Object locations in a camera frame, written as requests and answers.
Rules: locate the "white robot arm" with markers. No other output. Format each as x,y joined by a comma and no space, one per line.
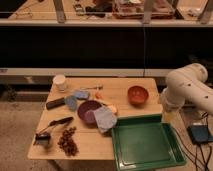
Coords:
187,84

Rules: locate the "metal spoon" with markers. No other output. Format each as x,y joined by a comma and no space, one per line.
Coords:
99,87

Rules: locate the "orange carrot toy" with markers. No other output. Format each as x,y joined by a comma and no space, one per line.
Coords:
98,95

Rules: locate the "tan bread toy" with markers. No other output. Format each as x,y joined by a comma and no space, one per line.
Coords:
112,108

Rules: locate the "purple bowl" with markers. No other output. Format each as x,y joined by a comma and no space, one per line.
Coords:
86,111

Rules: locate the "orange-red bowl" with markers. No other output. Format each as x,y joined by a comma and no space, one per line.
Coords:
137,95

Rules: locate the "grey-blue cloth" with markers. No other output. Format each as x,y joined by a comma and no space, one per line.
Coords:
105,119

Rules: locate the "white paper cup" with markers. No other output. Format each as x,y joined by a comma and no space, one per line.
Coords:
60,82

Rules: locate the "wooden table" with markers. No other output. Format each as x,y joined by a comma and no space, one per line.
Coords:
91,143

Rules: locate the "black rectangular block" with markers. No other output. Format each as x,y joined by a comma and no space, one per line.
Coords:
55,103

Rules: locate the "green plastic tray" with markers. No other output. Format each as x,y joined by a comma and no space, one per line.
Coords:
144,143

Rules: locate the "bunch of dark grapes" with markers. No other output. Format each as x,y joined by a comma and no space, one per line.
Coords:
67,143

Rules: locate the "blue-black foot pedal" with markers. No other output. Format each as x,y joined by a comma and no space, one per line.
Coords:
199,134

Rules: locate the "black handled spatula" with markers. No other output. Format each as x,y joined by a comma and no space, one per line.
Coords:
56,122

